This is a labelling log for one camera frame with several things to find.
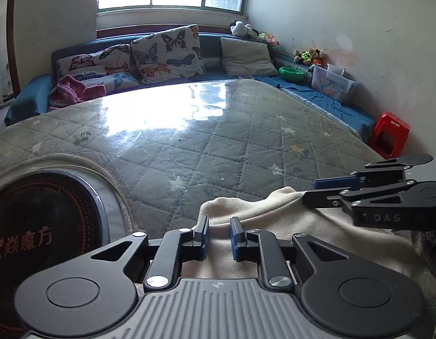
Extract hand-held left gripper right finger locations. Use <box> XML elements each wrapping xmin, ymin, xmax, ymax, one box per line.
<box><xmin>230</xmin><ymin>217</ymin><xmax>346</xmax><ymax>289</ymax></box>

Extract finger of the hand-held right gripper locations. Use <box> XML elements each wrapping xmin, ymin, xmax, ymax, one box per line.
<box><xmin>302</xmin><ymin>179</ymin><xmax>420</xmax><ymax>217</ymax></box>
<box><xmin>314</xmin><ymin>162</ymin><xmax>409</xmax><ymax>191</ymax></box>

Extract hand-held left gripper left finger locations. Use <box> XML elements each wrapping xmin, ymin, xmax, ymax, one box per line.
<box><xmin>91</xmin><ymin>216</ymin><xmax>209</xmax><ymax>291</ymax></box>

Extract cream fleece garment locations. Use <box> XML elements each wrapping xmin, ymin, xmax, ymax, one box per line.
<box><xmin>183</xmin><ymin>186</ymin><xmax>430</xmax><ymax>292</ymax></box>

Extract dark grey cloth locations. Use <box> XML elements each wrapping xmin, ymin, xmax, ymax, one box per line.
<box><xmin>398</xmin><ymin>229</ymin><xmax>436</xmax><ymax>286</ymax></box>

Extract red plastic stool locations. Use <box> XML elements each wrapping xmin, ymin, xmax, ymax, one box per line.
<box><xmin>367</xmin><ymin>112</ymin><xmax>411</xmax><ymax>159</ymax></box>

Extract blue sofa blanket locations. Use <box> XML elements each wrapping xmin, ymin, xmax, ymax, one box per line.
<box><xmin>252</xmin><ymin>73</ymin><xmax>377</xmax><ymax>142</ymax></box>

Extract clear plastic storage box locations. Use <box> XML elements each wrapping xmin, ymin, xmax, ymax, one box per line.
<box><xmin>311</xmin><ymin>64</ymin><xmax>356</xmax><ymax>105</ymax></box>

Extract quilted grey table cover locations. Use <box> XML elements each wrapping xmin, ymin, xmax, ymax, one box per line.
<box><xmin>0</xmin><ymin>78</ymin><xmax>384</xmax><ymax>255</ymax></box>

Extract green bowl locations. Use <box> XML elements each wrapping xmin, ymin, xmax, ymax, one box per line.
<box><xmin>278</xmin><ymin>66</ymin><xmax>306</xmax><ymax>82</ymax></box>

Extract brown plush bear toys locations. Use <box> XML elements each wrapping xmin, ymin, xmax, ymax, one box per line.
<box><xmin>294</xmin><ymin>47</ymin><xmax>326</xmax><ymax>67</ymax></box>

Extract grey pillow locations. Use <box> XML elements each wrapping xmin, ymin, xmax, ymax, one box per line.
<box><xmin>220</xmin><ymin>37</ymin><xmax>279</xmax><ymax>78</ymax></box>

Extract colourful toy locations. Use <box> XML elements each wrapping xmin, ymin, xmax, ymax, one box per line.
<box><xmin>258</xmin><ymin>32</ymin><xmax>280</xmax><ymax>47</ymax></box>

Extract round black induction cooker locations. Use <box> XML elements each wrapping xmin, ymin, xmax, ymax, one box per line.
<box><xmin>0</xmin><ymin>169</ymin><xmax>110</xmax><ymax>339</ymax></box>

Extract blue sofa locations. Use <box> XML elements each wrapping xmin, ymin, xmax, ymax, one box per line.
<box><xmin>4</xmin><ymin>32</ymin><xmax>377</xmax><ymax>142</ymax></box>

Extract panda plush toy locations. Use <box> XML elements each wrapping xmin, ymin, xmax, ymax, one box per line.
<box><xmin>229</xmin><ymin>20</ymin><xmax>258</xmax><ymax>39</ymax></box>

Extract small butterfly print pillow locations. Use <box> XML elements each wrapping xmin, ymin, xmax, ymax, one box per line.
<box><xmin>79</xmin><ymin>71</ymin><xmax>140</xmax><ymax>93</ymax></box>

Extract large butterfly print pillow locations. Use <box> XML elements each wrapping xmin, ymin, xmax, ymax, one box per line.
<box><xmin>130</xmin><ymin>24</ymin><xmax>206</xmax><ymax>84</ymax></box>

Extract pink cloth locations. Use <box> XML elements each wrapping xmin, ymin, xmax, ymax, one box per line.
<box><xmin>48</xmin><ymin>74</ymin><xmax>106</xmax><ymax>112</ymax></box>

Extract long butterfly print pillow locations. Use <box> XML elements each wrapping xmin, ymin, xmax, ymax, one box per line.
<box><xmin>56</xmin><ymin>44</ymin><xmax>132</xmax><ymax>78</ymax></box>

